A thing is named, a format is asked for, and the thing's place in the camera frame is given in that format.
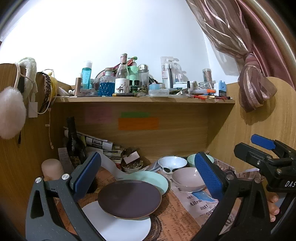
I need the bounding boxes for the pink striped curtain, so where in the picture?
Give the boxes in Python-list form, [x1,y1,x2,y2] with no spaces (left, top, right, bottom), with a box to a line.
[187,1,295,112]

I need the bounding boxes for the teal toner bottle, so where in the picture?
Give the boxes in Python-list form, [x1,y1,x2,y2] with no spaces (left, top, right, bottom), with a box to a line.
[81,62,92,89]

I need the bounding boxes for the printed newspaper table cover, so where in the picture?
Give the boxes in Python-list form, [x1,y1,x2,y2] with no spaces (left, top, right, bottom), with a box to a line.
[53,159,262,241]

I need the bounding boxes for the white bowl black spots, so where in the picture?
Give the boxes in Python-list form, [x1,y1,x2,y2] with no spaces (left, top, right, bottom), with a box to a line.
[157,156,188,174]

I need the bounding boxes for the green sticky note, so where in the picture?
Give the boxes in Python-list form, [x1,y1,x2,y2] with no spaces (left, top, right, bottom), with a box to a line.
[120,111,151,118]

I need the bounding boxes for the small dish with trinkets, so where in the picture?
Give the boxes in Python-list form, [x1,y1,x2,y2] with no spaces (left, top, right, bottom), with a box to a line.
[122,160,144,174]

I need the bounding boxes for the orange sticky note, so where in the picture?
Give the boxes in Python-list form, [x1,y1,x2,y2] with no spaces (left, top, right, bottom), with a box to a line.
[118,118,159,131]

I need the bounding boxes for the dark wine bottle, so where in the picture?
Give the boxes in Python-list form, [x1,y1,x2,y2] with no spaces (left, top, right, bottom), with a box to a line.
[66,117,86,169]

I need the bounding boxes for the small mint green bowl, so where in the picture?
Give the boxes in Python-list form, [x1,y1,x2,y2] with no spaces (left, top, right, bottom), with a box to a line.
[187,154,215,167]

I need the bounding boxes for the white paper sheet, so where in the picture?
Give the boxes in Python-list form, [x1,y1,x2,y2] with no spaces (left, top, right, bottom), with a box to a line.
[99,153,128,180]

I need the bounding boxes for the cream plastic mug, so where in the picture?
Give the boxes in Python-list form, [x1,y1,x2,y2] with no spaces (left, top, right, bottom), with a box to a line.
[41,159,64,181]

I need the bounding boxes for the wooden shelf board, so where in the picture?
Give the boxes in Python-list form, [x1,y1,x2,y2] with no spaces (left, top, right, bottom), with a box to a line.
[55,96,235,104]

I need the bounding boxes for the clear glass bottle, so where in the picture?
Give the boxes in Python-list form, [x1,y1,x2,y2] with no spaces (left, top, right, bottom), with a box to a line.
[115,53,130,93]

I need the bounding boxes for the stack of newspapers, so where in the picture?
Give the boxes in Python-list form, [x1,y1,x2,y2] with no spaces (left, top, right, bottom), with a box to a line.
[77,132,124,161]

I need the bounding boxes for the blue liquid bottle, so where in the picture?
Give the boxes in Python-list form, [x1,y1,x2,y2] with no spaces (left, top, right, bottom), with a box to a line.
[98,68,115,97]

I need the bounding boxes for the pinkish grey bowl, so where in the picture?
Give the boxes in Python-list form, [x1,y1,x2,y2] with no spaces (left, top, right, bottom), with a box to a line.
[171,167,206,193]

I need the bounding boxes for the white plate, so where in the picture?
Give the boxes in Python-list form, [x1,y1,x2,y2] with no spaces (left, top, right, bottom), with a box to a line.
[82,201,151,241]

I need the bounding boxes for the mint green plate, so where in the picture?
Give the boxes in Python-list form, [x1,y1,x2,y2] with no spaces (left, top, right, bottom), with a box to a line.
[123,171,169,195]

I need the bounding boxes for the white fluffy earmuffs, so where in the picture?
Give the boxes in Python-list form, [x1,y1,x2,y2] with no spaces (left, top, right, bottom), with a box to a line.
[1,57,38,140]

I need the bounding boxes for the dark purple plate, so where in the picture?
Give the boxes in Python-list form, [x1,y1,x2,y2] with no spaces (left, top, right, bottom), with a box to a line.
[97,180,162,219]

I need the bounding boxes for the pink sticky note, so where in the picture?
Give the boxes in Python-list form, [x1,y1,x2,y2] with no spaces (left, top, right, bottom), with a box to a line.
[84,106,112,124]

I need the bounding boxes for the person's right hand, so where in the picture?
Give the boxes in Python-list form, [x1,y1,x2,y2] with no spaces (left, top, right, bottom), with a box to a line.
[267,193,280,222]

